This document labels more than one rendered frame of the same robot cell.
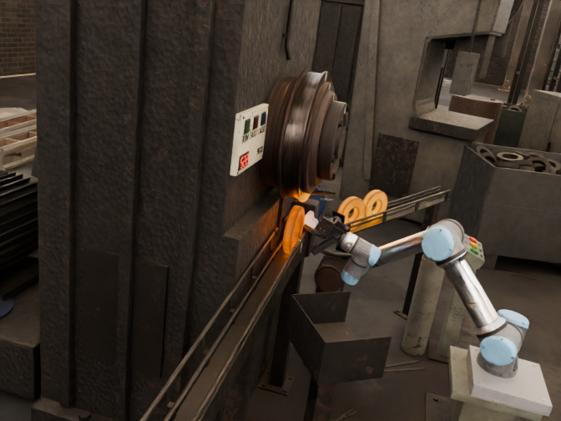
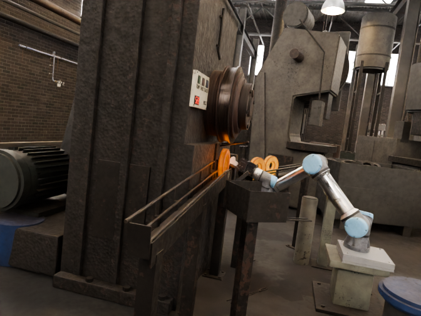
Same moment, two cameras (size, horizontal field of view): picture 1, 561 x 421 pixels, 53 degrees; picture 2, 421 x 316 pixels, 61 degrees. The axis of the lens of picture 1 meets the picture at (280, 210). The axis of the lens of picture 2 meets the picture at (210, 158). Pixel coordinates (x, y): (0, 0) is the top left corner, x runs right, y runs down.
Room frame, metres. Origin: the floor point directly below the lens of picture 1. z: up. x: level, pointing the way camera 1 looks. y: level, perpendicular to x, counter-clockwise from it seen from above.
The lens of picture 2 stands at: (-0.23, 0.01, 0.98)
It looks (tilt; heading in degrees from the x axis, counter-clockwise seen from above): 5 degrees down; 0
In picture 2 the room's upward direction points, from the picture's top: 7 degrees clockwise
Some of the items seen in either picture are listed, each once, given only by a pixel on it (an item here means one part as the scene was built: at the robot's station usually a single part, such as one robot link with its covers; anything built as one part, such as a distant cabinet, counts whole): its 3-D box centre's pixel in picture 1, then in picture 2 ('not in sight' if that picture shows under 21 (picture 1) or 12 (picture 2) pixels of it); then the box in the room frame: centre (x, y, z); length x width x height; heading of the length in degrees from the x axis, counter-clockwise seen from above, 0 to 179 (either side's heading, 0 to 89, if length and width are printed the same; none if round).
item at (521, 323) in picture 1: (508, 329); (361, 221); (1.87, -0.91, 0.52); 0.13 x 0.12 x 0.14; 149
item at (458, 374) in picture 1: (492, 380); (354, 259); (1.87, -0.91, 0.28); 0.32 x 0.32 x 0.04; 78
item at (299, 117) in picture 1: (307, 136); (231, 105); (1.99, -0.06, 1.11); 0.47 x 0.06 x 0.47; 167
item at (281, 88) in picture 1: (285, 132); (218, 103); (2.00, 0.02, 1.12); 0.47 x 0.10 x 0.47; 167
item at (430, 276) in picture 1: (423, 304); (305, 230); (2.48, -0.77, 0.26); 0.12 x 0.12 x 0.52
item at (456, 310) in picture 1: (458, 300); (327, 226); (2.48, -0.93, 0.31); 0.24 x 0.16 x 0.62; 167
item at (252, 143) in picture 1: (250, 138); (200, 91); (1.68, 0.12, 1.15); 0.26 x 0.02 x 0.18; 167
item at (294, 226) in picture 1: (294, 230); (223, 163); (1.99, -0.06, 0.75); 0.18 x 0.03 x 0.18; 166
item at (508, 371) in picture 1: (500, 354); (357, 239); (1.87, -0.91, 0.40); 0.15 x 0.15 x 0.10
